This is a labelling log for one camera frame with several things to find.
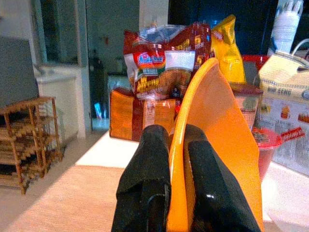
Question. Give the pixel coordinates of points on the black appliance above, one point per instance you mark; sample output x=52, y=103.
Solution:
x=14, y=70

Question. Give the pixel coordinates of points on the white plastic wrapped stack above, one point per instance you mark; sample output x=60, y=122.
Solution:
x=287, y=24

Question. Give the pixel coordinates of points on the orange brown noodle carton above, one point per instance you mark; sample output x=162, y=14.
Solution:
x=125, y=116

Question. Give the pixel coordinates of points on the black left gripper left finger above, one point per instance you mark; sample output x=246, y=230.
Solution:
x=144, y=169

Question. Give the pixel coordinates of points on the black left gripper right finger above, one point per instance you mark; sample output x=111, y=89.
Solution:
x=212, y=181

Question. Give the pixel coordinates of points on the red lidded plastic container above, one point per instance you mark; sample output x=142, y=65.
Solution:
x=266, y=147

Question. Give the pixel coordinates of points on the red lidded sauce jar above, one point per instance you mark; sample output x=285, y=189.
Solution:
x=248, y=108

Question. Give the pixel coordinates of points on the red instant noodle pack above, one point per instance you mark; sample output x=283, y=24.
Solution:
x=164, y=60

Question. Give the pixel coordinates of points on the orange plastic plate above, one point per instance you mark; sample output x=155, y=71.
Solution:
x=217, y=108

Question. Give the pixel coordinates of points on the beige woven table mat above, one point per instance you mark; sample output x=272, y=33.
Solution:
x=72, y=200

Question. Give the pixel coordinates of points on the yellow snack bag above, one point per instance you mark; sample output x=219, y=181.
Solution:
x=229, y=48

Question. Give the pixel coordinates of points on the red plastic tub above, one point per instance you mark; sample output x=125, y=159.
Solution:
x=256, y=60

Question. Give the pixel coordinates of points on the wooden shelf rack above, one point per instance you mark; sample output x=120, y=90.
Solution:
x=24, y=145

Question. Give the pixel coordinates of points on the white cracker tin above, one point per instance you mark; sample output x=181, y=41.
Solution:
x=289, y=108

